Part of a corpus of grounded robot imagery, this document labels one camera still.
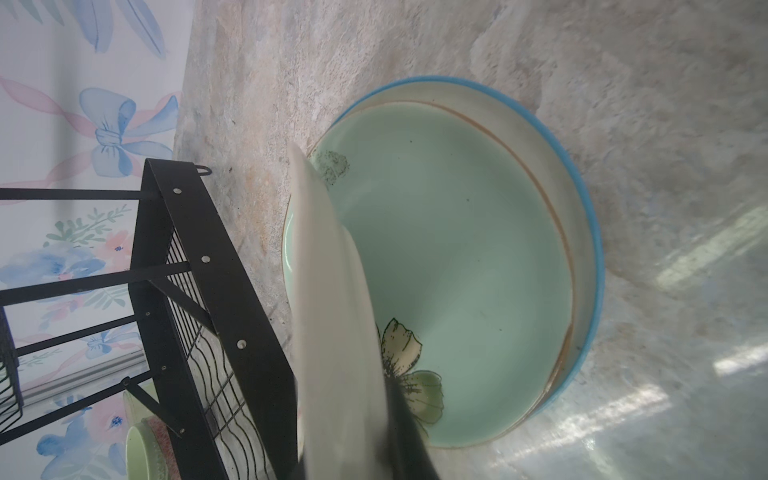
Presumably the red white patterned bowl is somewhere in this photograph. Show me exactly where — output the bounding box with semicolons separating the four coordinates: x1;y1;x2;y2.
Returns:
146;416;181;480

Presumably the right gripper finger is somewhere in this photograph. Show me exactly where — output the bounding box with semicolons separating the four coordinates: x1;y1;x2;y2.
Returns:
385;377;439;480

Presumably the green glass cup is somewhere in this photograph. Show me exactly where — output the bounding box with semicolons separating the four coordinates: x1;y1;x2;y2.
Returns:
123;383;158;427

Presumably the left aluminium corner post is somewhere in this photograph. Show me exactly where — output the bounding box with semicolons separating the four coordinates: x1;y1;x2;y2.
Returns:
22;351;148;405

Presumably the white floral plate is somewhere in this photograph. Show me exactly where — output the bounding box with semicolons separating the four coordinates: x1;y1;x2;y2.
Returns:
330;75;605;415

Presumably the cream patterned plate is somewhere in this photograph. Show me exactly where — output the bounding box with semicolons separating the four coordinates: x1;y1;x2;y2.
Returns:
284;144;392;479

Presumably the pale green plate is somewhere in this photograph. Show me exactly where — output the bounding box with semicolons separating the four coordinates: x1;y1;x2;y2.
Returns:
304;101;573;449

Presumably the black wire dish rack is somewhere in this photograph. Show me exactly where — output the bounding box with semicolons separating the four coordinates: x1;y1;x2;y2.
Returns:
1;159;299;479

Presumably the light green ceramic bowl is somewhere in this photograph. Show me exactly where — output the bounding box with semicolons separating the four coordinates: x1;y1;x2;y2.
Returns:
125;420;170;480

